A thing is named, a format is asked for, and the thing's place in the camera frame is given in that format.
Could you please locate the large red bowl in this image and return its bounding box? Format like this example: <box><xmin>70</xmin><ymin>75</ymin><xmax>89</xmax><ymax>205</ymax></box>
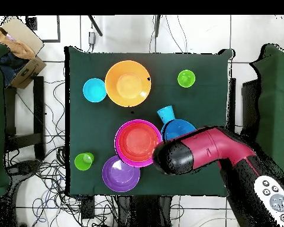
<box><xmin>118</xmin><ymin>122</ymin><xmax>160</xmax><ymax>163</ymax></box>

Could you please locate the blue cup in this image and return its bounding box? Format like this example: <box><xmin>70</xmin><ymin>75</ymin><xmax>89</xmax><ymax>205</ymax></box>
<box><xmin>156</xmin><ymin>105</ymin><xmax>176</xmax><ymax>124</ymax></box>

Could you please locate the medium blue bowl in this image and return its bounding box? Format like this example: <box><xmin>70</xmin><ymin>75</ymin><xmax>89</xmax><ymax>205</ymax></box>
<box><xmin>160</xmin><ymin>118</ymin><xmax>197</xmax><ymax>142</ymax></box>

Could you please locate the large pink bowl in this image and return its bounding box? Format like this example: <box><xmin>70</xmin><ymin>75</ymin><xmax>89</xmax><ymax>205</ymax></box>
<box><xmin>114</xmin><ymin>119</ymin><xmax>163</xmax><ymax>168</ymax></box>

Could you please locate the large orange bowl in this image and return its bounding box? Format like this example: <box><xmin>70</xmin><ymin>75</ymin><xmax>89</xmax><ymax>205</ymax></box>
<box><xmin>104</xmin><ymin>60</ymin><xmax>152</xmax><ymax>108</ymax></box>

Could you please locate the dark green table cloth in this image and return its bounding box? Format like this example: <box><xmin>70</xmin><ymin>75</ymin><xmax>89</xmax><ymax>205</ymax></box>
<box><xmin>63</xmin><ymin>46</ymin><xmax>235</xmax><ymax>197</ymax></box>

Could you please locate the purple bowl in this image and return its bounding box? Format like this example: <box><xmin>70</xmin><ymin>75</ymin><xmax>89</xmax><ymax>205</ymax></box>
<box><xmin>102</xmin><ymin>155</ymin><xmax>141</xmax><ymax>193</ymax></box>

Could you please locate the small light blue bowl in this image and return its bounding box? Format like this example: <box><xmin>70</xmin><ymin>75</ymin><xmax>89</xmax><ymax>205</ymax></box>
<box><xmin>82</xmin><ymin>78</ymin><xmax>108</xmax><ymax>103</ymax></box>

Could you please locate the green cup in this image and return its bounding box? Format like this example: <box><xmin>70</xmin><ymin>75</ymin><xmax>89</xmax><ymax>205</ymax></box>
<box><xmin>177</xmin><ymin>69</ymin><xmax>196</xmax><ymax>89</ymax></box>
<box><xmin>74</xmin><ymin>152</ymin><xmax>95</xmax><ymax>171</ymax></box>

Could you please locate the black tripod leg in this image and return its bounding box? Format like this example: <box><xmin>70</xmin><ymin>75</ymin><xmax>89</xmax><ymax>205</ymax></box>
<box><xmin>154</xmin><ymin>15</ymin><xmax>161</xmax><ymax>37</ymax></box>
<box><xmin>87</xmin><ymin>15</ymin><xmax>104</xmax><ymax>37</ymax></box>

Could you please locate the black side furniture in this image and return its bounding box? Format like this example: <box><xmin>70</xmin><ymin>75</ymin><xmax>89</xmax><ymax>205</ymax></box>
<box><xmin>241</xmin><ymin>79</ymin><xmax>261</xmax><ymax>138</ymax></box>

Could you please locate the cardboard box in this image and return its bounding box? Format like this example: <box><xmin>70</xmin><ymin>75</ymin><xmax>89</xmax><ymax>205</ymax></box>
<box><xmin>0</xmin><ymin>15</ymin><xmax>47</xmax><ymax>90</ymax></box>

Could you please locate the brown cloth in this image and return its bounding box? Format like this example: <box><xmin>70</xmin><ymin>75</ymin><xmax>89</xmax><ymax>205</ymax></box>
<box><xmin>0</xmin><ymin>23</ymin><xmax>36</xmax><ymax>60</ymax></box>

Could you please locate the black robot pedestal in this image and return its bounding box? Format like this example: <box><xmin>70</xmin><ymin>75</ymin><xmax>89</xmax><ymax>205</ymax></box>
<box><xmin>117</xmin><ymin>195</ymin><xmax>173</xmax><ymax>227</ymax></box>

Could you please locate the black stool frame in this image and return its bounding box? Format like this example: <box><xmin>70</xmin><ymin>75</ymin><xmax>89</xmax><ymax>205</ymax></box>
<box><xmin>4</xmin><ymin>76</ymin><xmax>46</xmax><ymax>161</ymax></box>

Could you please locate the black square frame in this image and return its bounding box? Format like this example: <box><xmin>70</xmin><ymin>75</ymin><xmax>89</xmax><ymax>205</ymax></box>
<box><xmin>25</xmin><ymin>15</ymin><xmax>61</xmax><ymax>43</ymax></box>

